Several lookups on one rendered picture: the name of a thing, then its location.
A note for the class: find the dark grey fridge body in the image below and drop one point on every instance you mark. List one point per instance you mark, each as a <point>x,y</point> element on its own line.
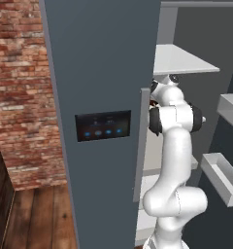
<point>202,29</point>

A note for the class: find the grey fridge door bin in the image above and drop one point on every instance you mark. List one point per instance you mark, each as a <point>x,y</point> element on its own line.
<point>231,108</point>
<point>223,178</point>

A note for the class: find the dark grey fridge door with screen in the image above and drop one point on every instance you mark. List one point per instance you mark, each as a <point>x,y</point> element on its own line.
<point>99,64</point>

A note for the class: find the brown steak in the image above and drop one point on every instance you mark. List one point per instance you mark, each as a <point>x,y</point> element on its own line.
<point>153,104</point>

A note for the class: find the dark wooden cabinet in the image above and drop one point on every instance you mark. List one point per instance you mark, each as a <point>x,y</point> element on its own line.
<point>0,194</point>

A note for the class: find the open dark grey fridge door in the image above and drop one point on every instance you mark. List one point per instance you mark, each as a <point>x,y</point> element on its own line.
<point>218,227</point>

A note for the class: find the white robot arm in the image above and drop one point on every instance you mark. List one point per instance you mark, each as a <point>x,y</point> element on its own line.
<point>173,168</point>

